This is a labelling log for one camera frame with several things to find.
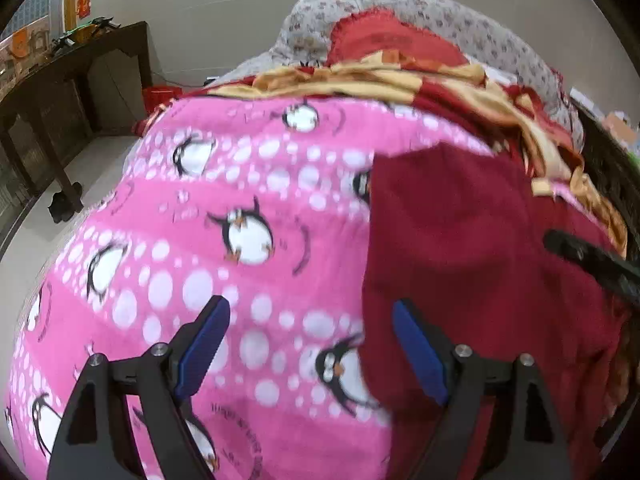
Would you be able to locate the black shoe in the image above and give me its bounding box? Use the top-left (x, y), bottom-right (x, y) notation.
top-left (47, 182), bottom-right (85, 223)

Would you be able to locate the dark wooden table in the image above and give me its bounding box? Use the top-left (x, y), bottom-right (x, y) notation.
top-left (0, 21), bottom-right (153, 213)

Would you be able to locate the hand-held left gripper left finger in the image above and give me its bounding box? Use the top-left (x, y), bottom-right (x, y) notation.
top-left (46, 295), bottom-right (232, 480)

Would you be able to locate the red and gold quilt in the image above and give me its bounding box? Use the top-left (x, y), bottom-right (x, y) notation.
top-left (190, 50), bottom-right (628, 256)

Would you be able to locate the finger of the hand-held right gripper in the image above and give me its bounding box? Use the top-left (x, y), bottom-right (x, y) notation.
top-left (543, 229), bottom-right (640, 306)

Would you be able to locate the cardboard box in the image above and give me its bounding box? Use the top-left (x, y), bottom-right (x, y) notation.
top-left (602, 110), bottom-right (640, 143)

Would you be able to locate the red fringed pillow cloth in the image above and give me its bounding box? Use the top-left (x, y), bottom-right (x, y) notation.
top-left (327, 7), bottom-right (471, 68)

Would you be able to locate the dark red garment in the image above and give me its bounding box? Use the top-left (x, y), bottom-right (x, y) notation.
top-left (357, 142), bottom-right (633, 480)

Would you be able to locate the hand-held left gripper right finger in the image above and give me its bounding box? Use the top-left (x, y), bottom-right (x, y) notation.
top-left (391, 299), bottom-right (573, 480)

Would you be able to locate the window with grille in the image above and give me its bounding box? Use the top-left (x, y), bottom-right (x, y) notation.
top-left (7, 0), bottom-right (66, 38)

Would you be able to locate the red plastic basin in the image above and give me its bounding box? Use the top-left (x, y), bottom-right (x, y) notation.
top-left (142, 85), bottom-right (183, 116)

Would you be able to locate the orange printed box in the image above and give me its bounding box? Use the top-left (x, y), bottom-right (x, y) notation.
top-left (10, 30), bottom-right (51, 61)

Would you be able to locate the pink penguin print blanket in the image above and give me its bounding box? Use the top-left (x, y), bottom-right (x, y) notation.
top-left (5, 95), bottom-right (501, 480)

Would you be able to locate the green and black tool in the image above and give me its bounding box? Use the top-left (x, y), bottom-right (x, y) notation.
top-left (50, 16), bottom-right (123, 53)

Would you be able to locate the dark wooden headboard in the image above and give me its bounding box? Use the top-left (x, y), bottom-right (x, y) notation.
top-left (570, 95), bottom-right (640, 271)

